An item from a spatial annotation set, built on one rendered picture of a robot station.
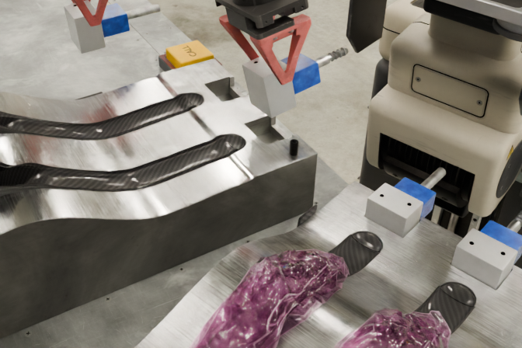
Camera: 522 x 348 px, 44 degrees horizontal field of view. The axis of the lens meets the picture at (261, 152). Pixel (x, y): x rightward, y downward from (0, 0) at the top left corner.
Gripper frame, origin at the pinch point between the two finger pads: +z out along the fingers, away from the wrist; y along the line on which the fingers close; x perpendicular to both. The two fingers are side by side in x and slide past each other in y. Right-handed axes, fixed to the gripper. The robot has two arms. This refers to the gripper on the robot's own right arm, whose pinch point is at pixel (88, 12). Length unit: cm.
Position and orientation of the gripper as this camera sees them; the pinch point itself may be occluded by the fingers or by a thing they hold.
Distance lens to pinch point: 96.1
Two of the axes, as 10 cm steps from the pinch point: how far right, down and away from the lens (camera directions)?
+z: 0.0, 7.9, 6.2
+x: 8.7, -3.0, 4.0
